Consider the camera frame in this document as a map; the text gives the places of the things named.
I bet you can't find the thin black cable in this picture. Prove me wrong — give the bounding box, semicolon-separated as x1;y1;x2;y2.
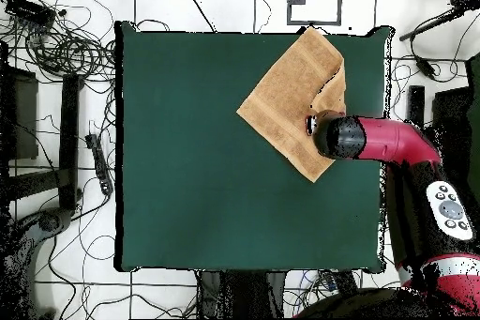
258;0;272;34

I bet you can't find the black power strip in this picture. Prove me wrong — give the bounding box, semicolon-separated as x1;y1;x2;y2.
329;270;359;293
84;132;114;196

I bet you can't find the dark green tablecloth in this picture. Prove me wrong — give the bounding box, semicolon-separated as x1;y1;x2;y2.
113;20;395;274

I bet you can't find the black metal frame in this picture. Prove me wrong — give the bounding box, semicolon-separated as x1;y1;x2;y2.
406;84;474;171
0;39;85;220

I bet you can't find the black stand base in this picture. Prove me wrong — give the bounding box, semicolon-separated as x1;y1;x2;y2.
36;206;73;236

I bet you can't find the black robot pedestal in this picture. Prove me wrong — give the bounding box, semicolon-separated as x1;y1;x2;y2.
196;269;288;319

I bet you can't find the black electronics box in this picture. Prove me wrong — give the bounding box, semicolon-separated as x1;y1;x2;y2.
5;0;57;28

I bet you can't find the black tripod leg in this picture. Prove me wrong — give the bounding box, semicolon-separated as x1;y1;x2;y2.
398;4;471;42

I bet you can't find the tan terry towel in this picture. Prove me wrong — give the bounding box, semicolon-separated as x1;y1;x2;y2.
235;25;348;184

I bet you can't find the black power adapter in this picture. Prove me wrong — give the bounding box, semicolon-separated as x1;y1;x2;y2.
413;54;439;81

